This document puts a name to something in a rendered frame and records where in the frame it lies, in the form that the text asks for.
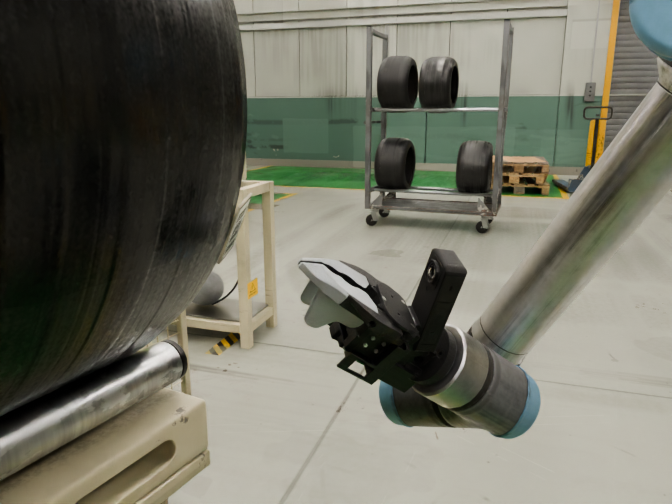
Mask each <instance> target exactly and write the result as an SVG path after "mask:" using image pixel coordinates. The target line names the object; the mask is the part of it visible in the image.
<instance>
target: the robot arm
mask: <svg viewBox="0 0 672 504"><path fill-rule="evenodd" d="M629 15H630V20H631V24H632V26H633V29H634V31H635V33H636V35H637V36H638V38H639V39H640V40H641V42H642V43H643V44H644V45H645V46H646V47H647V48H648V49H649V50H650V51H651V52H653V53H654V54H655V55H657V56H658V57H657V65H658V72H659V78H658V80H657V82H656V84H655V85H654V86H653V88H652V89H651V90H650V92H649V93H648V94H647V96H646V97H645V98H644V100H643V101H642V102H641V104H640V105H639V106H638V108H637V109H636V110H635V112H634V113H633V114H632V116H631V117H630V118H629V120H628V121H627V122H626V124H625V125H624V126H623V128H622V129H621V130H620V132H619V133H618V134H617V136H616V137H615V138H614V140H613V141H612V142H611V144H610V145H609V146H608V148H607V149H606V150H605V152H604V153H603V154H602V156H601V157H600V158H599V160H598V161H597V162H596V164H595V165H594V166H593V168H592V169H591V170H590V172H589V173H588V174H587V176H586V177H585V178H584V180H583V181H582V182H581V184H580V185H579V186H578V188H577V189H576V190H575V192H574V193H573V194H572V196H571V197H570V198H569V200H568V201H567V202H566V204H565V205H564V206H563V208H562V209H561V210H560V212H559V213H558V214H557V216H556V217H555V218H554V220H553V221H552V222H551V224H550V225H549V226H548V228H547V229H546V230H545V232H544V233H543V234H542V236H541V237H540V238H539V240H538V241H537V242H536V244H535V245H534V246H533V248H532V249H531V250H530V251H529V253H528V254H527V255H526V257H525V258H524V259H523V261H522V262H521V263H520V265H519V266H518V267H517V269H516V270H515V271H514V273H513V274H512V275H511V277H510V278H509V279H508V281H507V282H506V283H505V285H504V286H503V287H502V289H501V290H500V291H499V293H498V294H497V295H496V297H495V298H494V299H493V301H492V302H491V303H490V305H489V306H488V307H487V309H486V310H485V311H484V313H483V314H482V315H481V317H480V318H479V319H477V320H476V321H475V322H474V323H473V325H472V326H471V327H470V329H469V330H468V331H467V333H466V332H464V331H463V330H461V329H460V328H458V327H456V326H454V325H451V324H446V323H447V320H448V318H449V315H450V313H451V311H452V308H453V306H454V304H455V301H456V299H457V297H458V294H459V292H460V289H461V287H462V285H463V282H464V280H465V278H466V275H467V270H466V268H465V267H464V265H463V264H462V262H461V261H460V259H459V258H458V256H457V255H456V253H455V252H454V250H445V249H437V248H434V249H432V251H431V254H430V256H429V259H428V262H427V264H426V267H425V270H424V272H423V275H422V278H421V280H420V283H419V286H418V288H417V291H416V294H415V296H414V299H413V302H412V304H411V306H410V305H408V306H407V304H406V302H405V300H404V299H403V298H402V296H401V295H399V294H398V293H397V292H396V291H395V290H393V289H392V288H391V287H390V286H388V285H387V284H385V283H383V282H381V281H379V280H377V279H376V278H375V277H373V276H372V275H371V274H369V273H368V272H366V271H365V270H363V269H361V268H360V267H358V266H355V265H352V264H350V263H347V262H344V261H341V260H339V261H337V260H333V259H324V258H301V259H300V260H299V261H298V262H297V263H298V268H299V269H300V270H301V271H302V272H303V273H304V274H305V275H306V276H307V277H308V278H309V281H308V283H307V285H306V286H305V288H304V290H303V292H302V293H301V301H302V302H303V303H304V304H307V305H310V306H309V308H308V310H307V312H306V314H305V316H304V320H305V323H306V324H307V325H308V326H310V327H312V328H320V327H322V326H324V325H329V326H330V327H329V330H330V334H331V338H332V339H335V340H336V341H338V344H339V347H341V348H343V350H344V354H345V357H344V358H343V359H342V360H341V361H340V362H339V363H338V364H337V367H338V368H340V369H342V370H344V371H346V372H348V373H349V374H351V375H353V376H355V377H357V378H359V379H361V380H363V381H365V382H367V383H369V384H371V385H372V384H373V383H375V382H376V381H377V380H378V379H379V380H380V383H379V400H380V404H381V407H382V410H383V412H384V414H385V415H386V417H387V418H388V419H389V420H390V421H391V422H393V423H394V424H397V425H402V426H405V427H408V428H412V427H414V426H418V427H445V428H471V429H483V430H486V431H488V432H489V433H490V434H491V435H493V436H494V437H498V438H504V439H513V438H516V437H519V436H521V435H522V434H524V433H525V432H527V431H528V430H529V429H530V428H531V426H532V425H533V424H534V422H535V420H536V418H537V416H538V413H539V410H540V405H541V396H540V391H539V388H538V385H537V383H536V382H535V380H534V379H533V378H532V377H531V376H530V375H528V374H527V373H526V371H525V370H524V369H523V368H522V367H520V364H521V363H522V362H523V361H524V359H525V357H526V355H527V354H528V352H529V351H530V350H531V349H532V348H533V347H534V346H535V344H536V343H537V342H538V341H539V340H540V339H541V338H542V336H543V335H544V334H545V333H546V332H547V331H548V330H549V328H550V327H551V326H552V325H553V324H554V323H555V322H556V320H557V319H558V318H559V317H560V316H561V315H562V313H563V312H564V311H565V310H566V309H567V308H568V307H569V305H570V304H571V303H572V302H573V301H574V300H575V299H576V297H577V296H578V295H579V294H580V293H581V292H582V291H583V289H584V288H585V287H586V286H587V285H588V284H589V283H590V281H591V280H592V279H593V278H594V277H595V276H596V274H597V273H598V272H599V271H600V270H601V269H602V268H603V266H604V265H605V264H606V263H607V262H608V261H609V260H610V258H611V257H612V256H613V255H614V254H615V253H616V252H617V250H618V249H619V248H620V247H621V246H622V245H623V244H624V242H625V241H626V240H627V239H628V238H629V237H630V235H631V234H632V233H633V232H634V231H635V230H636V229H637V227H638V226H639V225H640V224H641V223H642V222H643V221H644V219H645V218H646V217H647V216H648V215H649V214H650V213H651V211H652V210H653V209H654V208H655V207H656V206H657V205H658V203H659V202H660V201H661V200H662V199H663V198H664V196H665V195H666V194H667V193H668V192H669V191H670V190H671V188H672V0H629ZM355 361H356V362H358V363H360V364H362V365H364V367H365V371H366V375H365V376H363V375H361V374H359V373H357V372H355V371H353V370H351V369H349V368H348V367H349V366H351V365H352V364H353V363H354V362H355Z"/></svg>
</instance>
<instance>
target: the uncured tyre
mask: <svg viewBox="0 0 672 504"><path fill-rule="evenodd" d="M246 137H247V88H246V73H245V63H244V55H243V47H242V40H241V34H240V29H239V23H238V18H237V14H236V9H235V5H234V1H233V0H0V417H1V416H3V415H5V414H7V413H9V412H11V411H13V410H16V409H18V408H20V407H22V406H24V405H26V404H28V403H30V402H33V401H35V400H37V399H39V398H41V397H43V396H45V395H47V394H50V393H52V392H54V391H56V390H58V389H60V388H62V387H64V386H67V385H69V384H71V383H73V382H75V381H77V380H79V379H81V378H84V377H86V376H88V375H90V374H92V373H94V372H96V371H98V370H101V369H103V368H105V367H107V366H109V365H111V364H113V363H115V362H118V361H120V360H122V359H124V358H126V357H128V356H130V355H132V354H134V353H135V352H137V351H139V350H140V349H142V348H143V347H145V346H146V345H147V344H149V343H150V342H151V341H152V340H154V339H155V338H156V337H157V336H158V335H159V334H160V333H161V332H162V331H163V330H165V329H166V328H167V327H168V326H169V325H170V324H171V323H172V322H173V321H174V320H175V319H176V318H177V317H178V316H179V315H180V314H181V313H182V312H183V311H184V310H185V309H186V308H187V307H188V305H189V304H190V303H191V302H192V301H193V299H194V298H195V297H196V295H197V294H198V293H199V291H200V290H201V288H202V287H203V285H204V284H205V282H206V280H207V279H208V277H209V275H210V274H211V272H212V270H213V268H214V266H215V264H216V262H217V260H218V258H219V256H220V253H221V251H222V249H223V246H224V244H225V241H226V238H227V236H228V233H229V230H230V227H231V223H232V220H233V217H234V213H235V209H236V205H237V201H238V197H239V192H240V187H241V181H242V175H243V168H244V160H245V151H246Z"/></svg>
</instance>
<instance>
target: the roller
mask: <svg viewBox="0 0 672 504"><path fill-rule="evenodd" d="M187 368H188V362H187V357H186V354H185V352H184V350H183V349H182V347H181V346H180V345H179V344H177V343H176V342H174V341H172V340H168V339H166V340H163V341H161V342H158V343H155V344H153V345H151V346H149V347H147V348H145V349H143V350H141V351H138V352H136V353H134V354H132V355H130V356H128V357H126V358H124V359H122V360H120V361H118V362H115V363H113V364H111V365H109V366H107V367H105V368H103V369H101V370H98V371H96V372H94V373H92V374H90V375H88V376H86V377H84V378H81V379H79V380H77V381H75V382H73V383H71V384H69V385H67V386H64V387H62V388H60V389H58V390H56V391H54V392H52V393H50V394H47V395H45V396H43V397H41V398H39V399H37V400H35V401H33V402H30V403H28V404H26V405H24V406H22V407H20V408H18V409H16V410H13V411H11V412H9V413H7V414H5V415H3V416H1V417H0V481H2V480H3V479H5V478H7V477H9V476H10V475H12V474H14V473H16V472H17V471H19V470H21V469H23V468H24V467H26V466H28V465H30V464H31V463H33V462H35V461H37V460H38V459H40V458H42V457H44V456H45V455H47V454H49V453H51V452H52V451H54V450H56V449H58V448H60V447H61V446H63V445H65V444H67V443H68V442H70V441H72V440H74V439H75V438H77V437H79V436H81V435H82V434H84V433H86V432H88V431H89V430H91V429H93V428H95V427H96V426H98V425H100V424H102V423H103V422H105V421H107V420H109V419H110V418H112V417H114V416H116V415H117V414H119V413H121V412H123V411H124V410H126V409H128V408H130V407H132V406H133V405H135V404H137V403H139V402H140V401H142V400H144V399H146V398H147V397H149V396H151V395H153V394H154V393H156V392H158V391H160V390H161V389H163V388H165V387H167V386H168V385H170V384H172V383H174V382H175V381H177V380H178V379H180V378H182V377H183V376H184V375H185V374H186V372H187Z"/></svg>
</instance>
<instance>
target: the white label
mask: <svg viewBox="0 0 672 504"><path fill-rule="evenodd" d="M251 197H252V193H250V194H249V195H248V196H247V197H246V198H245V199H244V200H243V201H242V202H241V203H240V205H239V206H238V207H237V209H236V212H235V215H234V217H233V220H232V223H231V227H230V230H229V233H228V236H227V238H226V241H225V244H224V246H223V249H222V251H221V253H220V256H219V259H218V261H217V264H220V263H221V261H222V260H223V259H224V258H225V256H226V255H227V254H228V252H229V251H230V250H231V249H232V247H233V245H234V242H235V240H236V237H237V234H238V232H239V229H240V226H241V224H242V221H243V218H244V216H245V213H246V210H247V208H248V205H249V202H250V200H251Z"/></svg>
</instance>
